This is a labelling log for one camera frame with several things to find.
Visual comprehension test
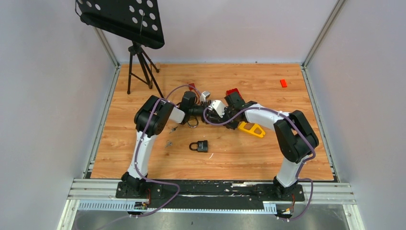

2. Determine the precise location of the black padlock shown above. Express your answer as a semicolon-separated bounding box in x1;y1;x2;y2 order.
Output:
189;140;209;153

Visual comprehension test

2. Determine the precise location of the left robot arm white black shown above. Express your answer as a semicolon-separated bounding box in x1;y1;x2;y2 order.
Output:
121;91;212;198

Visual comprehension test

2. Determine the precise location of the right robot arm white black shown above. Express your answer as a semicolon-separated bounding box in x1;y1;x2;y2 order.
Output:
203;92;319;200

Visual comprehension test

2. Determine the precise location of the brass padlock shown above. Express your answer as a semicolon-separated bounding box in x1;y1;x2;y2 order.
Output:
186;117;199;128

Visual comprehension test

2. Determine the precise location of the yellow triangular plastic piece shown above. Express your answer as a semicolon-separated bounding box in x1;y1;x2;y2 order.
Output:
237;121;266;138

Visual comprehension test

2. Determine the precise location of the red toy brick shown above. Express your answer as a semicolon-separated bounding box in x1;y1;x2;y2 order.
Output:
226;88;241;96

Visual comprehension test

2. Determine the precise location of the small red block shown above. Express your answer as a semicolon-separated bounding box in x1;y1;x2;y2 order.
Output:
280;79;288;88

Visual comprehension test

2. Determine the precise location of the black music stand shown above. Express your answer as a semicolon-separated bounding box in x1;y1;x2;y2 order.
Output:
75;0;165;97

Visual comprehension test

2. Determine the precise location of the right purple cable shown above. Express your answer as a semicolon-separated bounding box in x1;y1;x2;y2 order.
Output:
203;106;317;222

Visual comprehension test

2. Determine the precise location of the purple cable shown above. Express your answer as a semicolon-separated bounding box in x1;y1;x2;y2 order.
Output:
73;84;203;223
203;106;317;222

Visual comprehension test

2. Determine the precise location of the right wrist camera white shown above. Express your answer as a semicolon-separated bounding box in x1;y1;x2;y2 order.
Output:
208;100;226;118

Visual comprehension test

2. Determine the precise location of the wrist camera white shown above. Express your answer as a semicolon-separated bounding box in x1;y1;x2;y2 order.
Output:
208;100;226;118
200;91;211;103

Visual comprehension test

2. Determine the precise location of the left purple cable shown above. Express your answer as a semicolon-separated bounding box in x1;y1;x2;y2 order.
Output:
73;84;203;223

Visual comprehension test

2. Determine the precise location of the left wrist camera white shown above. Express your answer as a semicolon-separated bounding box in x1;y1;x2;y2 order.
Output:
200;91;211;103

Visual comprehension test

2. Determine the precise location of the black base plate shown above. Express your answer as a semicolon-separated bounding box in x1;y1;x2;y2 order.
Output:
115;180;305;208

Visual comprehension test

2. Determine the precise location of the slotted cable duct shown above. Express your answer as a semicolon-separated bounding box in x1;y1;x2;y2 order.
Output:
77;200;277;214

